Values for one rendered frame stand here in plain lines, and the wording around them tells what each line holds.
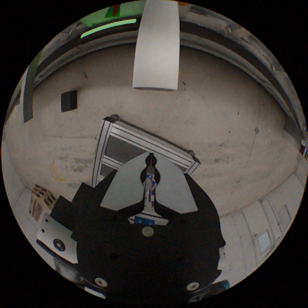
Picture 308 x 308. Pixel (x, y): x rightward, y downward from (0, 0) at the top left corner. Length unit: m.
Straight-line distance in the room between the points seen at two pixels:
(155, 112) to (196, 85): 0.44
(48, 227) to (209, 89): 1.22
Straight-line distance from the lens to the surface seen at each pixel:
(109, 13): 0.35
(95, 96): 1.08
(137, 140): 0.78
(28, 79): 0.27
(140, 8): 0.33
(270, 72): 0.55
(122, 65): 1.02
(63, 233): 0.29
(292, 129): 2.72
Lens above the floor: 0.94
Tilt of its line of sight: 60 degrees down
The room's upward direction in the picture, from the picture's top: 180 degrees clockwise
